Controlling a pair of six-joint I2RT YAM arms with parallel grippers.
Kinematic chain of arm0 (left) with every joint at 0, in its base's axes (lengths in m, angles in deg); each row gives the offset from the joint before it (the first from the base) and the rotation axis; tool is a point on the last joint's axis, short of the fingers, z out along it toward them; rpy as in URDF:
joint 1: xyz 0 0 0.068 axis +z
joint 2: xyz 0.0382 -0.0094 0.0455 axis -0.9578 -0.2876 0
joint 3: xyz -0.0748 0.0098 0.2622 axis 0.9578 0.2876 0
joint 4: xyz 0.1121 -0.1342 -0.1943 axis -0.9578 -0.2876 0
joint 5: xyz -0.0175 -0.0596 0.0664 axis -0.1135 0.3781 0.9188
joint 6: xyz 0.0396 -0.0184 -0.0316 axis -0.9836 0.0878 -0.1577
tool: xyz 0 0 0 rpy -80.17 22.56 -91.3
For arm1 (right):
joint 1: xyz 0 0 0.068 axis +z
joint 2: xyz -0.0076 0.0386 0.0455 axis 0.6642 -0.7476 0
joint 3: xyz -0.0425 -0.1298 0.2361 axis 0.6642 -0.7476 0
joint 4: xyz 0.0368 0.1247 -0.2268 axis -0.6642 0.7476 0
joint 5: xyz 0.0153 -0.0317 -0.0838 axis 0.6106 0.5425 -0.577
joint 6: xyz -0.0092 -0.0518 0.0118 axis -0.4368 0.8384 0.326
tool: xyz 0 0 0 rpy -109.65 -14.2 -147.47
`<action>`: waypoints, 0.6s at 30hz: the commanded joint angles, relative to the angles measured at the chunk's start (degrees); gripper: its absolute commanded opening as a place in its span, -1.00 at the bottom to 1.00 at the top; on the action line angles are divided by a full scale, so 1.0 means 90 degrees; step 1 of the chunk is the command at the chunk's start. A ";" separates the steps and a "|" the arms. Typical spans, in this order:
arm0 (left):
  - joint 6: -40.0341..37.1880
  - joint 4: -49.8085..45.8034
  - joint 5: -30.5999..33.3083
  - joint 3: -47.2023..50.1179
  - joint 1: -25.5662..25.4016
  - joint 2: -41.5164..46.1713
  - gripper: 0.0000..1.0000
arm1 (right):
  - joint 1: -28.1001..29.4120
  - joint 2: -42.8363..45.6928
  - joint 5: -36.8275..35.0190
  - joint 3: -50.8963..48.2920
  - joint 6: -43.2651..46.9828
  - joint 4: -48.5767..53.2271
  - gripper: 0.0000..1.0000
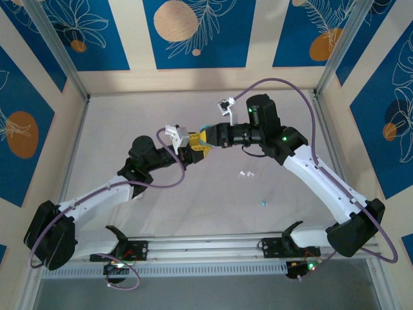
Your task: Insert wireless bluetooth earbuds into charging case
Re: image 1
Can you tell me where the right controller board with LED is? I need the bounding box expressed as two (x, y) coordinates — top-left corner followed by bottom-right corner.
(285, 258), (321, 281)

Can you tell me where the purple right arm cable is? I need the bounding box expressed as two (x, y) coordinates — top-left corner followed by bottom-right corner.
(232, 78), (398, 269)

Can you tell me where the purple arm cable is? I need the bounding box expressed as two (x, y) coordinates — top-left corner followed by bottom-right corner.
(232, 78), (398, 269)
(28, 127), (186, 290)

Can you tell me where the aluminium left frame post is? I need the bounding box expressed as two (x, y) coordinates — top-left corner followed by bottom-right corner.
(23, 0), (91, 101)

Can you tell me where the aluminium right frame post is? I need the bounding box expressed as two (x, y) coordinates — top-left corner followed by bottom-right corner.
(313, 0), (378, 97)

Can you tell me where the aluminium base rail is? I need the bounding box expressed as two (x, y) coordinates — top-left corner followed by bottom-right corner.
(28, 232), (383, 267)

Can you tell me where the controller board with led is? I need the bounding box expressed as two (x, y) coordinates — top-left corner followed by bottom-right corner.
(285, 258), (321, 281)
(102, 261), (129, 285)

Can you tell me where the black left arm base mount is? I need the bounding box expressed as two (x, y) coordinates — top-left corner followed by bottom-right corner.
(89, 239), (150, 263)

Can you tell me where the aluminium frame post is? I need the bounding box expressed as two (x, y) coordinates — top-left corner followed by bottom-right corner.
(23, 0), (91, 101)
(313, 0), (378, 97)

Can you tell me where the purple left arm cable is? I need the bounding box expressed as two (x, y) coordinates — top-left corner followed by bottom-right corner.
(28, 127), (186, 290)

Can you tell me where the grey slotted cable duct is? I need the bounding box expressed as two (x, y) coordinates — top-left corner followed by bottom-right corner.
(41, 262), (288, 279)

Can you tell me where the aluminium right side rail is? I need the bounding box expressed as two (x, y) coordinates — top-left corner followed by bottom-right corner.
(309, 89), (396, 310)

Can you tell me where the aluminium left side rail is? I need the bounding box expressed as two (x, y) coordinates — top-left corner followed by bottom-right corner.
(17, 95), (91, 310)

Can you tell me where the left controller board with LED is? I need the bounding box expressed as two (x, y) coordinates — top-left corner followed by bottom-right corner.
(102, 261), (129, 285)

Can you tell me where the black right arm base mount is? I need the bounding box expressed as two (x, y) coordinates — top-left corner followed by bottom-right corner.
(257, 237), (322, 259)

